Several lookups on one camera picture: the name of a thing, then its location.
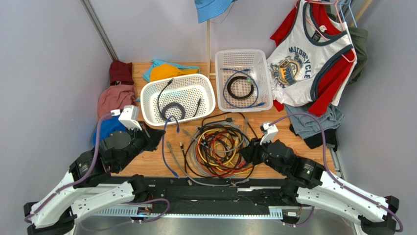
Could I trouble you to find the aluminium frame post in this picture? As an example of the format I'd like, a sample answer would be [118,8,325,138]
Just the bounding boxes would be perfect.
[80,0,118,61]

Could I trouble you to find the white oval perforated basket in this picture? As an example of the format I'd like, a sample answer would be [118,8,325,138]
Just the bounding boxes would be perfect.
[140,73,216,126]

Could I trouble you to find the black garment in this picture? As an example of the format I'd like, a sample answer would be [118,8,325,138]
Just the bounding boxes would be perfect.
[289,123,338,150]

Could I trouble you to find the white motorcycle tank top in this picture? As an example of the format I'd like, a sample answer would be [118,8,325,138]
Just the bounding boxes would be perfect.
[266,0,357,108]

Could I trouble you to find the grey ethernet cable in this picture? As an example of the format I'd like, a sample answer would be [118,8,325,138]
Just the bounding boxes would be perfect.
[166,117,252,187]

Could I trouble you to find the red ethernet cable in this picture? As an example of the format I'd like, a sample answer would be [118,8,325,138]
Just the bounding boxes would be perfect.
[203,132,255,177]

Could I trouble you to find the orange cloth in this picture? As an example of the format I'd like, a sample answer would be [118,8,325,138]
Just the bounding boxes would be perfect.
[150,64,200,82]

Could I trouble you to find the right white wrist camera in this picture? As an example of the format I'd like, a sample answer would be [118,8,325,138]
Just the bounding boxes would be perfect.
[260,122,278,144]

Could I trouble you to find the pink cloth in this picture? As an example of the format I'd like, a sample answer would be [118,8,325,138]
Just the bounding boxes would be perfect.
[97,84,137,119]

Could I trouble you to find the white slotted cable duct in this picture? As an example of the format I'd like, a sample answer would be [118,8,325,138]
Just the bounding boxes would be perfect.
[94,206,284,220]

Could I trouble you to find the white rectangular perforated basket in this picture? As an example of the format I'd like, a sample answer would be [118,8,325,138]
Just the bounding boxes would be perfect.
[215,49,273,112]

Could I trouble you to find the blue ethernet cable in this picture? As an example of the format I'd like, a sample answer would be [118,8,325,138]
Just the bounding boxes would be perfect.
[220,68,267,109]
[161,116,181,178]

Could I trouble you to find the pink clothes hanger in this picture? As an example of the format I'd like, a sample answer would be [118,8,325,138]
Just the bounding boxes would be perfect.
[305,0,357,65]

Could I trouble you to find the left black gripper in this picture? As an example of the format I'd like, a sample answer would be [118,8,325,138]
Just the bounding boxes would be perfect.
[116,120,167,171]

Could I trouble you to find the denim jeans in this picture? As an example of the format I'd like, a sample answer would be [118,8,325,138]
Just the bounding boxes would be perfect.
[284,104,345,139]

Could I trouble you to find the blue cloth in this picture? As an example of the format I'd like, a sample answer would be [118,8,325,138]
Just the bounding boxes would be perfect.
[99,117,126,141]

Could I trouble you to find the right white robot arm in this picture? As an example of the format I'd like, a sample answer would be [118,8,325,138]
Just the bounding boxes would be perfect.
[239,139,399,235]

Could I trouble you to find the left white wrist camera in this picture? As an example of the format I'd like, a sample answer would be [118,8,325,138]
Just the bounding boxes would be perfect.
[118,105,142,130]

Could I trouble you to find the dark red cloth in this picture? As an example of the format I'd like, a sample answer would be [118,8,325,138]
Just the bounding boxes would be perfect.
[109,60,134,86]

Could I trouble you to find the teal cloth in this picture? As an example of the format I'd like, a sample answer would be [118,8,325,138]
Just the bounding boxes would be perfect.
[142,60,200,82]

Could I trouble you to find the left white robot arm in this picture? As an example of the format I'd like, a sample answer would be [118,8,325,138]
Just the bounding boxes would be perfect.
[23,121,166,235]

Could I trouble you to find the blue bucket hat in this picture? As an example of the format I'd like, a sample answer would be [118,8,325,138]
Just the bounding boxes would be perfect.
[194,0,236,24]

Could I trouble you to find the thin black cable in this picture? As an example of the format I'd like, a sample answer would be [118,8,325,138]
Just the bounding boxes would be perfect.
[179,112,261,179]

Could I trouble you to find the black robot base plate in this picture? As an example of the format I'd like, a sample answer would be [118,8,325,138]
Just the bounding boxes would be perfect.
[145,177,302,214]

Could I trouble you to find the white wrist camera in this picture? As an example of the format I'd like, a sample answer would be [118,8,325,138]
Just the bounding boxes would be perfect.
[118,105,142,130]
[260,122,278,144]

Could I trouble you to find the black coiled cable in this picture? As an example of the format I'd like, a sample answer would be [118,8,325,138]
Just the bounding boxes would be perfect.
[227,75,255,100]

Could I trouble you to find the olive green garment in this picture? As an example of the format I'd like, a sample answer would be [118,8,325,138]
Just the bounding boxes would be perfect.
[320,13,369,86]

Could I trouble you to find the red shirt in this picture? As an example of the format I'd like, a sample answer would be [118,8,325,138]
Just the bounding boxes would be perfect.
[270,2,357,117]

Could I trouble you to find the yellow ethernet cable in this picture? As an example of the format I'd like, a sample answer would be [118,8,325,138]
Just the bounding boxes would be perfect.
[195,128,255,172]

